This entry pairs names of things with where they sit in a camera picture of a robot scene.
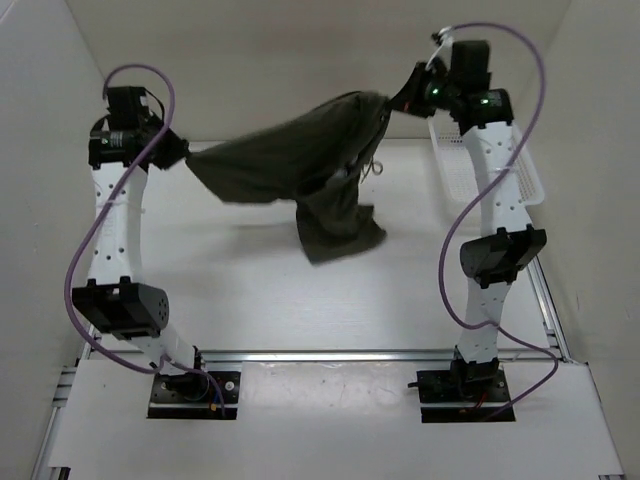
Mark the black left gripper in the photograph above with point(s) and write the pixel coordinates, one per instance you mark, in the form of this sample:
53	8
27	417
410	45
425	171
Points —
175	152

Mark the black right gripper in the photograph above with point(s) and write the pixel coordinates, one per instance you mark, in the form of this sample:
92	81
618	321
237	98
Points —
407	100

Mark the olive green shorts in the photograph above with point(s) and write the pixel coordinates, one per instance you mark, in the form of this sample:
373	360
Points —
316	161

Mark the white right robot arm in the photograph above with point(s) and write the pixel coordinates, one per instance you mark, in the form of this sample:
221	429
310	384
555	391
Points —
508	240

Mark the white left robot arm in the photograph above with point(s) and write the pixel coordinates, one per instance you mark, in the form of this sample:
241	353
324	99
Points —
116	299

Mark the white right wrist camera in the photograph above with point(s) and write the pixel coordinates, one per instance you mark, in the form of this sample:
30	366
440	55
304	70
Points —
442	39

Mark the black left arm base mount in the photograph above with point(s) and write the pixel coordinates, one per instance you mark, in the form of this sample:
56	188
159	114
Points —
192	397

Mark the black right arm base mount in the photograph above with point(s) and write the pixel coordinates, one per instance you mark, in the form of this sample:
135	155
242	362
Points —
464	393

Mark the aluminium frame rail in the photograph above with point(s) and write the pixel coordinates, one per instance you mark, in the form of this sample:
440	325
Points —
234	358

